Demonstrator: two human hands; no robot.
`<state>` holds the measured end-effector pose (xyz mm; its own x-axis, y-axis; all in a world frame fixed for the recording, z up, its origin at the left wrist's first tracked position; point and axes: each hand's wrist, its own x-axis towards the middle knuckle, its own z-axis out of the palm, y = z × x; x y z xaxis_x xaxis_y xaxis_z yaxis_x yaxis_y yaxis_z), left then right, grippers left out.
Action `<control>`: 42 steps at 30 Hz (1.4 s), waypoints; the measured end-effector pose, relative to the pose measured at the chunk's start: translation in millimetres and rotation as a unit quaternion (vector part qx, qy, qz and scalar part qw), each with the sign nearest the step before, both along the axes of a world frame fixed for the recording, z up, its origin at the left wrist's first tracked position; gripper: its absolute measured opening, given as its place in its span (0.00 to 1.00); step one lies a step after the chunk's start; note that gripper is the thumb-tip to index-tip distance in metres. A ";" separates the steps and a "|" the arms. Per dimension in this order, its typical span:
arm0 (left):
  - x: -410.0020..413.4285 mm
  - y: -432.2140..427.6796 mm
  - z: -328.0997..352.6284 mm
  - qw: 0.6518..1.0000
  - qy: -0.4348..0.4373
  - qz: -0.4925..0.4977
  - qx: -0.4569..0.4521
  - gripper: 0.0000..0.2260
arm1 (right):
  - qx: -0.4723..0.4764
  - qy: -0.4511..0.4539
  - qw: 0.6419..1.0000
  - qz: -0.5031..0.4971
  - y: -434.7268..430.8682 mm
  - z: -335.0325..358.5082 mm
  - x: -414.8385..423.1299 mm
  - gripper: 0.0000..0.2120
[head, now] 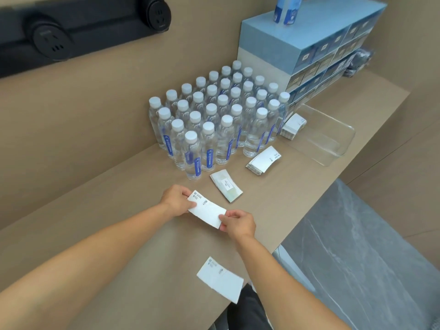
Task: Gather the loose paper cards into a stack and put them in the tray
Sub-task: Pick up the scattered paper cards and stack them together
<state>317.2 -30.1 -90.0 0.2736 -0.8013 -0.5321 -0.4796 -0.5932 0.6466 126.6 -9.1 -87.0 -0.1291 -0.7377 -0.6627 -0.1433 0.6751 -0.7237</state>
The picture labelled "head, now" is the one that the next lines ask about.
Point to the black plastic bag bundle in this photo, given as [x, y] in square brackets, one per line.
[361, 61]

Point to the person's left forearm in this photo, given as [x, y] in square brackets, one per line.
[86, 257]

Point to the person's right forearm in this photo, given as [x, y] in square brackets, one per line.
[282, 285]

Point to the label stack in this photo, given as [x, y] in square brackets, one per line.
[264, 159]
[295, 123]

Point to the blue label spray bottle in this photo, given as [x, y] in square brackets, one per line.
[287, 10]

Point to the clear plastic tray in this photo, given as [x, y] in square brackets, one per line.
[326, 140]

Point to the black wall socket strip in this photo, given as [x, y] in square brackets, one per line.
[103, 20]

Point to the group of clear water bottles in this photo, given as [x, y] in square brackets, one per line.
[206, 134]

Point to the person's left hand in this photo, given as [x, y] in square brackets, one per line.
[175, 201]

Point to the person's right hand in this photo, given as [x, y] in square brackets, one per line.
[240, 225]

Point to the white label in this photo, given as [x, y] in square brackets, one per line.
[220, 280]
[225, 183]
[208, 211]

